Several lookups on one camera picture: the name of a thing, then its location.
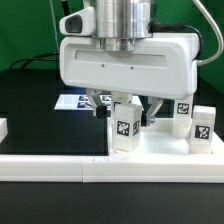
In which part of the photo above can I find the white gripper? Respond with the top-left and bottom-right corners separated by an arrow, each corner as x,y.
60,33 -> 199,127

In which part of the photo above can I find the white square table top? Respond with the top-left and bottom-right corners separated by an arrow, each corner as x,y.
106,116 -> 224,158

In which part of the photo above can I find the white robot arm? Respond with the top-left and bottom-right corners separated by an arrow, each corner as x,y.
60,0 -> 201,126

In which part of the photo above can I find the white sheet with markers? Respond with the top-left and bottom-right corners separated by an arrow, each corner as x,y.
54,94 -> 141,111

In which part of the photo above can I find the white U-shaped obstacle fence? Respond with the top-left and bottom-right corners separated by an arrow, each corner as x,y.
0,117 -> 224,184

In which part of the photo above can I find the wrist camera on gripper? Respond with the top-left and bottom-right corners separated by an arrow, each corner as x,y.
59,7 -> 96,37

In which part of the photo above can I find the black cable bundle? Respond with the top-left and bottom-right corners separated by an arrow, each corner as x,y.
8,0 -> 73,70

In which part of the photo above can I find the white camera cable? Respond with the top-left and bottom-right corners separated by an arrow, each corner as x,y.
149,0 -> 224,67

